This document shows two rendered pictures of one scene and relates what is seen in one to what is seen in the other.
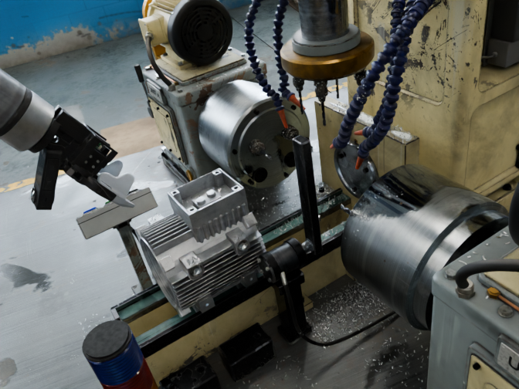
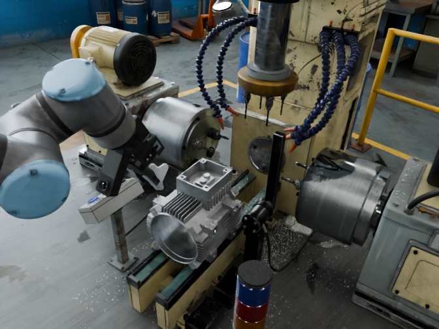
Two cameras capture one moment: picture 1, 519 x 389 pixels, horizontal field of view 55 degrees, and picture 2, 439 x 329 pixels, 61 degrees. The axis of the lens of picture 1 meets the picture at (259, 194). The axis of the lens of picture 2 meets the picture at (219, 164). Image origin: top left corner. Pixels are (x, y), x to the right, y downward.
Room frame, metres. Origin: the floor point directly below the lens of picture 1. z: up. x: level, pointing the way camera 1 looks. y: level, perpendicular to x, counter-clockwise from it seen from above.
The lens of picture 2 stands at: (0.08, 0.50, 1.72)
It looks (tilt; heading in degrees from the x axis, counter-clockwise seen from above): 34 degrees down; 328
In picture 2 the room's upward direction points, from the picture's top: 2 degrees clockwise
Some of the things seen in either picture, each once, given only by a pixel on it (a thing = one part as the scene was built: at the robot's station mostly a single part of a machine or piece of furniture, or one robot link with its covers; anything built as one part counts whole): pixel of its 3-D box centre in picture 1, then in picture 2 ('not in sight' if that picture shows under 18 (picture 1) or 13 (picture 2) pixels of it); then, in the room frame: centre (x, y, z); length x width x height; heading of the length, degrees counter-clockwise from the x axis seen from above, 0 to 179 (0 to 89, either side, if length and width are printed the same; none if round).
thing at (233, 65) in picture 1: (208, 116); (127, 124); (1.45, 0.11, 0.99); 0.35 x 0.31 x 0.37; 25
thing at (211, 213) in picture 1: (208, 204); (204, 184); (0.80, 0.10, 1.11); 0.12 x 0.11 x 0.07; 117
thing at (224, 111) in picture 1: (243, 126); (171, 130); (1.23, 0.01, 1.04); 0.37 x 0.25 x 0.25; 25
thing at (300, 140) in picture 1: (307, 199); (274, 173); (0.74, -0.09, 1.12); 0.04 x 0.03 x 0.26; 115
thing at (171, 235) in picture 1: (201, 249); (195, 218); (0.78, 0.14, 1.02); 0.20 x 0.19 x 0.19; 117
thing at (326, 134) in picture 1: (375, 175); (272, 158); (0.98, -0.29, 0.97); 0.30 x 0.11 x 0.34; 25
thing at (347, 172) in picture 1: (354, 170); (265, 156); (0.95, -0.23, 1.02); 0.15 x 0.02 x 0.15; 25
